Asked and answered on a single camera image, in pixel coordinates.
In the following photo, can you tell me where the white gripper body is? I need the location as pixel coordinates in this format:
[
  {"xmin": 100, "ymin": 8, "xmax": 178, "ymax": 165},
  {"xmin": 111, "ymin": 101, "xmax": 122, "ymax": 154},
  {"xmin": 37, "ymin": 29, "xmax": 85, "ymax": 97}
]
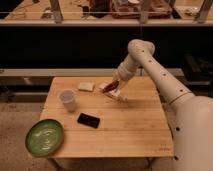
[{"xmin": 113, "ymin": 61, "xmax": 138, "ymax": 90}]

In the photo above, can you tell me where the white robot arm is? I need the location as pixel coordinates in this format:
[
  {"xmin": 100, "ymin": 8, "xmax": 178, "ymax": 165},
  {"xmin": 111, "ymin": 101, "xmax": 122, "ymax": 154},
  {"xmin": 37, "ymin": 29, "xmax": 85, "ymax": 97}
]
[{"xmin": 113, "ymin": 39, "xmax": 213, "ymax": 171}]

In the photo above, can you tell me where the green ceramic plate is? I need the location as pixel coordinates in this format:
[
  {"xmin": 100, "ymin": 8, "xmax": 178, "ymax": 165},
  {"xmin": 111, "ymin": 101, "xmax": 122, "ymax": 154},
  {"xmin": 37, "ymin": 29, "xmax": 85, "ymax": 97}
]
[{"xmin": 25, "ymin": 119, "xmax": 64, "ymax": 157}]

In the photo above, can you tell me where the white lying bottle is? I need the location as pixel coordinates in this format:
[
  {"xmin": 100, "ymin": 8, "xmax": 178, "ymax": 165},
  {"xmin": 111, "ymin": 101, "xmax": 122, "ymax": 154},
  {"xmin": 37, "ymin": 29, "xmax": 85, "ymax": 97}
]
[{"xmin": 99, "ymin": 83, "xmax": 127, "ymax": 102}]

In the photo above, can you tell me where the beige sponge block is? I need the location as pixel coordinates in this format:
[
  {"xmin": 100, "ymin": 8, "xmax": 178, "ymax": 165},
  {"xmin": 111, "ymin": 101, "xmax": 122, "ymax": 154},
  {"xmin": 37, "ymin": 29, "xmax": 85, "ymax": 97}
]
[{"xmin": 78, "ymin": 82, "xmax": 94, "ymax": 92}]

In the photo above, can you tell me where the red tray on shelf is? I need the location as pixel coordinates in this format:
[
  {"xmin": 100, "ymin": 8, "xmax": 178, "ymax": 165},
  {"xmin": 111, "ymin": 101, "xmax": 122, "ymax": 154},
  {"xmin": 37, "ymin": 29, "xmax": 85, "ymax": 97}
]
[{"xmin": 110, "ymin": 0, "xmax": 172, "ymax": 19}]

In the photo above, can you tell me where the black rectangular phone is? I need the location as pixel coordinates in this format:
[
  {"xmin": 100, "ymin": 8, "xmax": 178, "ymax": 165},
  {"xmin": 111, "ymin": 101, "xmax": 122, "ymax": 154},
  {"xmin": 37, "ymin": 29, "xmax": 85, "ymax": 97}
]
[{"xmin": 77, "ymin": 113, "xmax": 100, "ymax": 128}]

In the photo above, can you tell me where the wooden folding table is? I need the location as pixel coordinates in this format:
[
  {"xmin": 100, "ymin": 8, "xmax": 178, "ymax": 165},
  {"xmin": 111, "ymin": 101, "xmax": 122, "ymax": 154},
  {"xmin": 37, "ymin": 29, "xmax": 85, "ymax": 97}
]
[{"xmin": 41, "ymin": 77, "xmax": 174, "ymax": 158}]

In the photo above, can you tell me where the black equipment box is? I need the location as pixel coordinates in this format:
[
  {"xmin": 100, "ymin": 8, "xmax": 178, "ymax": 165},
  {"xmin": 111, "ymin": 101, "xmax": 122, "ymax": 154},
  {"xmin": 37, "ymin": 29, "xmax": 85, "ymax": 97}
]
[{"xmin": 182, "ymin": 54, "xmax": 213, "ymax": 81}]

